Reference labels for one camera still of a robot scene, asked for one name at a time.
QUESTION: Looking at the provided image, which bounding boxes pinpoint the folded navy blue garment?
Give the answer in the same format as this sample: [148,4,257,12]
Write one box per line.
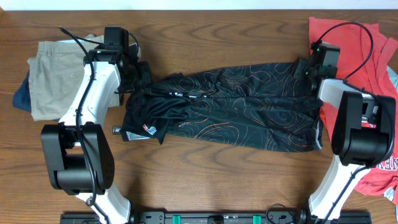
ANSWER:
[12,72,65,121]

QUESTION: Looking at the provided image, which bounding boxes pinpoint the black cycling jersey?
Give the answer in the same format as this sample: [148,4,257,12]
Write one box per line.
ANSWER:
[120,63,323,152]

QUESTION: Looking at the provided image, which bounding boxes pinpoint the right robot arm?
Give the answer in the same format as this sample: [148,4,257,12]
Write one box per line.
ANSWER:
[292,58,396,223]

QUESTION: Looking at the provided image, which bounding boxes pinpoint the red printed t-shirt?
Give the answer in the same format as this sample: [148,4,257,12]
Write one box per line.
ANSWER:
[322,24,397,204]

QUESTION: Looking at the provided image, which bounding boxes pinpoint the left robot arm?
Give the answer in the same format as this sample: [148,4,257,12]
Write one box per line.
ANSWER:
[41,46,141,223]

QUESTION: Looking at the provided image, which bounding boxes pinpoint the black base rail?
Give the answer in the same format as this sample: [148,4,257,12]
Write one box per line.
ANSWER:
[60,204,372,224]

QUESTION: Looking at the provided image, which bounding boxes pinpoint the folded khaki shorts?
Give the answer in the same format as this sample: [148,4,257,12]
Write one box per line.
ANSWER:
[27,34,125,121]

